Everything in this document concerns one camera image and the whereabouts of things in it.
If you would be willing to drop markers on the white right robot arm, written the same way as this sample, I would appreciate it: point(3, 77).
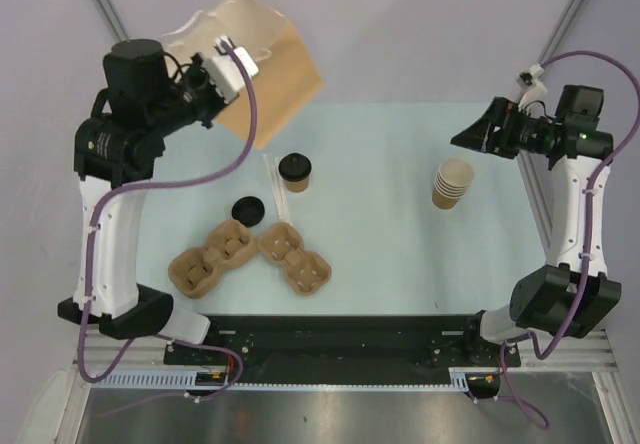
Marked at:
point(571, 293)

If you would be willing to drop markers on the brown pulp cup carrier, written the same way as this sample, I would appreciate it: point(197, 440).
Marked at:
point(199, 270)

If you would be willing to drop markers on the aluminium frame rail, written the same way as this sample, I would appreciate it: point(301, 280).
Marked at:
point(591, 354)

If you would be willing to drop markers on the black plastic cup lid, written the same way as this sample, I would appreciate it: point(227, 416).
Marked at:
point(295, 165)

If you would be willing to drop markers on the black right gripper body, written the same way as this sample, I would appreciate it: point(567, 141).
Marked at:
point(521, 131)

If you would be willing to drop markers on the single brown paper cup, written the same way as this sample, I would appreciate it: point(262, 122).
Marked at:
point(297, 184)

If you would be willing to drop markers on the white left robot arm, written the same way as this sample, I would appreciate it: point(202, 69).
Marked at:
point(114, 154)

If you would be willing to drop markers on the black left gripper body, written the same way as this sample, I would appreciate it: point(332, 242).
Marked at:
point(202, 100)

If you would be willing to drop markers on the single pulp cup carrier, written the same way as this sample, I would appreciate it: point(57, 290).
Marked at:
point(305, 271)

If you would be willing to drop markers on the stack of brown paper cups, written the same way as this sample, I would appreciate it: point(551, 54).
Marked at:
point(451, 183)

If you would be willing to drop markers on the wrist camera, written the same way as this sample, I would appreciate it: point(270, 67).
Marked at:
point(223, 72)
point(531, 85)

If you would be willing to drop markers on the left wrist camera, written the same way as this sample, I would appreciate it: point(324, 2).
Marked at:
point(223, 72)

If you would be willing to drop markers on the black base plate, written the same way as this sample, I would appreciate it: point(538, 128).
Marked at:
point(430, 340)

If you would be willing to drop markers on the white slotted cable duct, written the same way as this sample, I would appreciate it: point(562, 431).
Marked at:
point(149, 379)

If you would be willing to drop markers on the paper wrapped straw two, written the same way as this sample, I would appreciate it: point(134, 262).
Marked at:
point(280, 194)

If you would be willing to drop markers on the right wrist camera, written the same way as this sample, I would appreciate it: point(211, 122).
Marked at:
point(531, 85)

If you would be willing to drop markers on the brown paper bag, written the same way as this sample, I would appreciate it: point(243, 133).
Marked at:
point(287, 77)

